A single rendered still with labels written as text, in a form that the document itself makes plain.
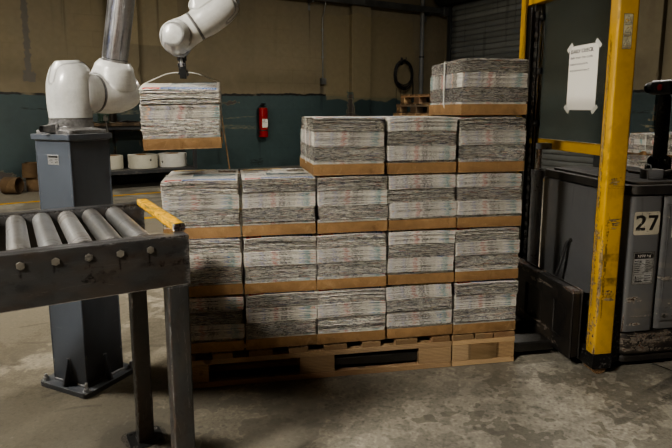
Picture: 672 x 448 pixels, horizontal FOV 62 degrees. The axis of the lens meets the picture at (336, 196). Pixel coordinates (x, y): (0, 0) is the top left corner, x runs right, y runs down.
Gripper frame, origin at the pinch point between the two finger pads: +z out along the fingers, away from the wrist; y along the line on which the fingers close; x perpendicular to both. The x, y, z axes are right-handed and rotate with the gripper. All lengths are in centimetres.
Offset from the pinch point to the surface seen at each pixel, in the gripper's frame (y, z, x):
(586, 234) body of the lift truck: 76, -2, 177
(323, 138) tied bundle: 33, -18, 53
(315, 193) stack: 55, -10, 51
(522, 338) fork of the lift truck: 121, -5, 145
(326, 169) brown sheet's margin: 45, -18, 54
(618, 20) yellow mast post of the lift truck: -11, -41, 161
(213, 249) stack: 75, -15, 11
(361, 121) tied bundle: 26, -19, 68
